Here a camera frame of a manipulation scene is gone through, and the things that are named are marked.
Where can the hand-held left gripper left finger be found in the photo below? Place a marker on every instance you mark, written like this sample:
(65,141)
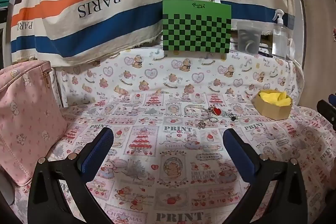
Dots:
(93,158)

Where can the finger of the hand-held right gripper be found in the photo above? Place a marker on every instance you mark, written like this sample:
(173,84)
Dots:
(326,111)

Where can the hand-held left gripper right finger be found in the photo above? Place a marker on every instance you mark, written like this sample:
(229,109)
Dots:
(241,154)

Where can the octagonal cardboard box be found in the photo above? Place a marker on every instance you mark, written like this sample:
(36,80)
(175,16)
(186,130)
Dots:
(273,109)

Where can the dark charm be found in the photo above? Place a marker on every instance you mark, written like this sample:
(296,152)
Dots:
(232,116)

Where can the silver flower brooch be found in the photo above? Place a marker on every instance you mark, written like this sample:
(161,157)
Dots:
(201,124)

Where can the yellow cloth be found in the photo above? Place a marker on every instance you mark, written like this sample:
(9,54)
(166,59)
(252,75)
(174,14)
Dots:
(274,98)

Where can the wooden cabinet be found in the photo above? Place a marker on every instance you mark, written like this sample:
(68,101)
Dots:
(317,43)

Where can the pink festive print cloth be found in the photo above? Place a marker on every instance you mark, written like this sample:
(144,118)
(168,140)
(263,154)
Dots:
(170,161)

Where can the pink bear print bag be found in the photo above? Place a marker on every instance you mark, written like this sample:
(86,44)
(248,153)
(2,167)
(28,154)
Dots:
(29,119)

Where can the clear spray bottle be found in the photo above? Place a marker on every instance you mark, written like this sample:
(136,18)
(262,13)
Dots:
(279,37)

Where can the teddy bear print cloth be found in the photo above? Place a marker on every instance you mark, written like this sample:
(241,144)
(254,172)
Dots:
(183,71)

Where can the clear plastic container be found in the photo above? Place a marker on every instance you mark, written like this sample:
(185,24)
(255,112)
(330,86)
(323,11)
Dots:
(248,37)

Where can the green black checkered box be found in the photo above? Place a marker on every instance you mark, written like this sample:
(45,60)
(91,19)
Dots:
(197,27)

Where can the striped lettered cloth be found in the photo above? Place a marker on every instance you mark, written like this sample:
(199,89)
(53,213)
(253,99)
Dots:
(131,3)

